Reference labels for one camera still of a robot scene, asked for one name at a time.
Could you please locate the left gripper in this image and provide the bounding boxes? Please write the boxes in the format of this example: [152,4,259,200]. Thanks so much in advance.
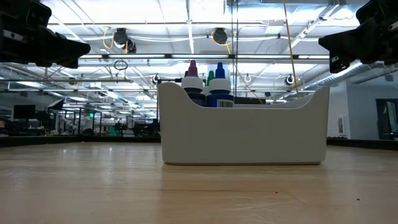
[0,0,91,69]

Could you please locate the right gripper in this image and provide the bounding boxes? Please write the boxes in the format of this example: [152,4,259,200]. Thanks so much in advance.
[318,0,398,74]

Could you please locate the large purple food coloring bottle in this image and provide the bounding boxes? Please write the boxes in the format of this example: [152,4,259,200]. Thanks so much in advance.
[181,60,206,107]

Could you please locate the large blue food coloring bottle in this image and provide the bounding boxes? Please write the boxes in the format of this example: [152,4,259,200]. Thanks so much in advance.
[205,62,234,108]

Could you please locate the large green food coloring bottle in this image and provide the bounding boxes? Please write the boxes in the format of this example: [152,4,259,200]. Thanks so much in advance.
[201,70,216,96]

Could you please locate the black monitor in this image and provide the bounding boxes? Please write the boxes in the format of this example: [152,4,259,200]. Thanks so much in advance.
[12,104,36,119]

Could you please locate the distant black workcell frames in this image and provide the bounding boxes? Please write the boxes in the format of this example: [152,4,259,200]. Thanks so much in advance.
[55,107,161,137]

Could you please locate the ceiling light strip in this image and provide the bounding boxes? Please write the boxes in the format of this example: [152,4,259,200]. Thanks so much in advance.
[79,53,330,60]

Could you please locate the grey plastic bin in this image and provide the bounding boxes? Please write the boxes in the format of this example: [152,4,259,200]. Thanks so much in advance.
[157,82,330,166]

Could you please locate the yellow hanging cable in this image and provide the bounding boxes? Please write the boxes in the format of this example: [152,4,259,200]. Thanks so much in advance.
[282,0,301,100]

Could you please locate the black cable loop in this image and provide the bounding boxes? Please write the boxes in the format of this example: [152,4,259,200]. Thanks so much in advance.
[113,59,129,72]

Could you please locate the black ceiling cable reel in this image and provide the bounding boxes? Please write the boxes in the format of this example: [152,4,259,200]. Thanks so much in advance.
[211,27,233,54]
[112,27,137,54]

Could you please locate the dark wall screen panel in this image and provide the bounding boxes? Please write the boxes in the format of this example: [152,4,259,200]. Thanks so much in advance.
[375,98,398,141]

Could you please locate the thin black cable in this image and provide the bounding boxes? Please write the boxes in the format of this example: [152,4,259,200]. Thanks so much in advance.
[236,0,240,98]

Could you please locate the black hanging cable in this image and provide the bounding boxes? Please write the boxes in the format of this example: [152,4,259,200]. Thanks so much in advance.
[230,0,235,98]

